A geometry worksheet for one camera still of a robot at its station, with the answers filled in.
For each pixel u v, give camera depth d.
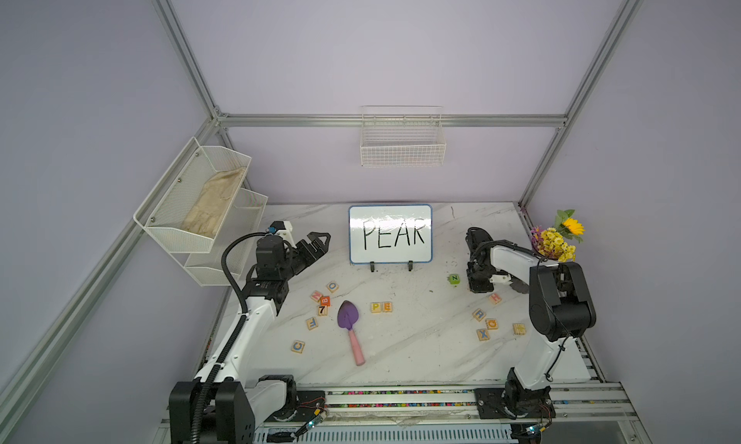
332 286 0.96
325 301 0.93
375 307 0.91
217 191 0.82
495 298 0.93
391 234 0.98
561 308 0.51
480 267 0.80
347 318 0.88
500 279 0.86
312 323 0.87
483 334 0.85
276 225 0.73
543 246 0.80
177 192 0.72
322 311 0.90
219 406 0.39
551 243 0.78
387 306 0.91
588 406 0.75
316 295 0.93
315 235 0.73
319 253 0.72
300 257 0.70
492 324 0.87
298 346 0.82
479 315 0.88
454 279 0.97
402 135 0.95
